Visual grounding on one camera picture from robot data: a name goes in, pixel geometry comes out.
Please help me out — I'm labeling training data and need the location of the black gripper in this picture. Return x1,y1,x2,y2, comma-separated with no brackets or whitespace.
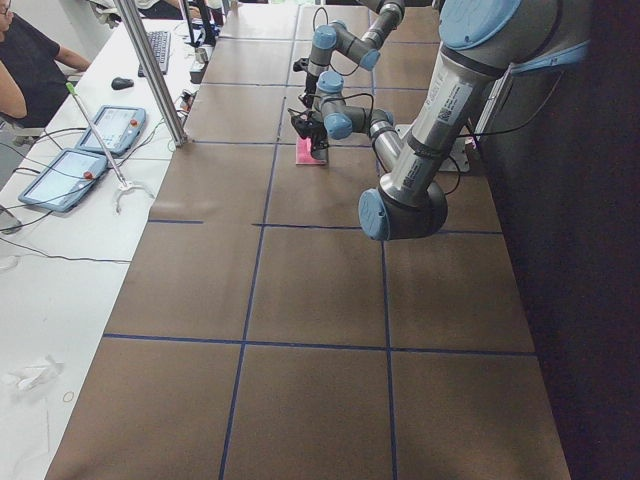
292,57,308,73
288,108,329,153

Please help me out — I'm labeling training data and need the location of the pink square towel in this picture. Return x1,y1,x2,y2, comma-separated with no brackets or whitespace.
295,138,328,166

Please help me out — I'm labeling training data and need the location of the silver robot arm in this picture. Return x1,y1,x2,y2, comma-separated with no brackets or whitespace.
292,0,443,108
290,1,593,241

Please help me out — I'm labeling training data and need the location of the silver metal cup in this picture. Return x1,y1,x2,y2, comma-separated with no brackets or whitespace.
194,47,209,64

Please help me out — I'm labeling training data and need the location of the black keyboard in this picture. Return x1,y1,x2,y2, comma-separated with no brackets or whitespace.
147,31,171,75

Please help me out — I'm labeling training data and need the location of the black computer mouse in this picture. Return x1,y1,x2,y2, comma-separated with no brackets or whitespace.
111,77,135,91

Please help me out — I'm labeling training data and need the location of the long grabber stick tool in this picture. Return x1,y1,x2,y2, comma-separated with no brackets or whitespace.
66,82,155,215

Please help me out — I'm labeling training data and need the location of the lower blue teach pendant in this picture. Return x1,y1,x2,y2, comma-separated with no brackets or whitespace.
18,149,107,213

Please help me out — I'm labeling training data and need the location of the person in black shirt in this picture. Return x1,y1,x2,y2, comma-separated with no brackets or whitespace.
1,1,91,128

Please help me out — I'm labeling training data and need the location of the crumpled white tissue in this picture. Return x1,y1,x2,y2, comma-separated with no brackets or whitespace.
1,355,65,394

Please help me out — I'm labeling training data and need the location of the aluminium frame post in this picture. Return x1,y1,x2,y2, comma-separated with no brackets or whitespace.
114,0,187,147

